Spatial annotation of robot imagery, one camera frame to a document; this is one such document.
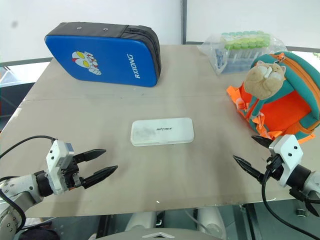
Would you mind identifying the white rectangular plastic case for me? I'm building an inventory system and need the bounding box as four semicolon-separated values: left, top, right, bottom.
130;117;195;148

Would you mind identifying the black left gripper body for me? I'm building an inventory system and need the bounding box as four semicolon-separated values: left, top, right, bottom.
56;154;85;192

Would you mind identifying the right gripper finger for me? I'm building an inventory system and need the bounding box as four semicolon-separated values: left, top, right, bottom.
232;154;266;185
251;135;273;151

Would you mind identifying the blue black cartoon print bag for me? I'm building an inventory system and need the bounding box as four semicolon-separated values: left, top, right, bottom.
44;22;161;88

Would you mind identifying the white table leg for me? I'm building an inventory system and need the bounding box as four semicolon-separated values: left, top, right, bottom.
196;206;227;240

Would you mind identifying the green capped test tubes bundle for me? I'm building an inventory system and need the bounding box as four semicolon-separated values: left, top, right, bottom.
215;30;272;74

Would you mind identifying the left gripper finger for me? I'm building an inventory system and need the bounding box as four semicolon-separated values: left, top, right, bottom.
73;149;107;164
81;164;119;190

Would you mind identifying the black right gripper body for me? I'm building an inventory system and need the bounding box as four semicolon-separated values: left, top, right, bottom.
264;148;285;181

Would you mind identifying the teal orange plush cat backpack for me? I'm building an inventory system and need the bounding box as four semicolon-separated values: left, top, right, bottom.
226;51;320;145

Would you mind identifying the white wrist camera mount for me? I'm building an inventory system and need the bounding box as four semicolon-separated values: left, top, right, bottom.
46;139;75;196
268;134;304;188

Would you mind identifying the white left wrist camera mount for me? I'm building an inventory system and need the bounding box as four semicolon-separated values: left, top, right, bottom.
46;139;75;196

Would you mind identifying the clear plastic bag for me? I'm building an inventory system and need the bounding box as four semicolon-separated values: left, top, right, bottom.
196;30;289;75

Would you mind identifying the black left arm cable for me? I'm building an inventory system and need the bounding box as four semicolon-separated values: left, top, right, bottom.
0;135;56;160

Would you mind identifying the dark rounded shape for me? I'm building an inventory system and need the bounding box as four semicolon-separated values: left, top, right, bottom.
17;219;61;240

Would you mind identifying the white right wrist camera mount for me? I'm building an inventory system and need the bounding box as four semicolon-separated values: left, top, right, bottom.
268;134;304;188

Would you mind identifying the dark background shelf frame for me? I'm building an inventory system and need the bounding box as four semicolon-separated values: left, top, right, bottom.
0;57;52;131

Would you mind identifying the grey vertical pole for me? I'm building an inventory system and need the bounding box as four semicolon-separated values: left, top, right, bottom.
179;0;188;45

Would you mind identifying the grey robot torso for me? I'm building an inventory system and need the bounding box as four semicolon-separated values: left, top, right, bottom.
96;226;226;240

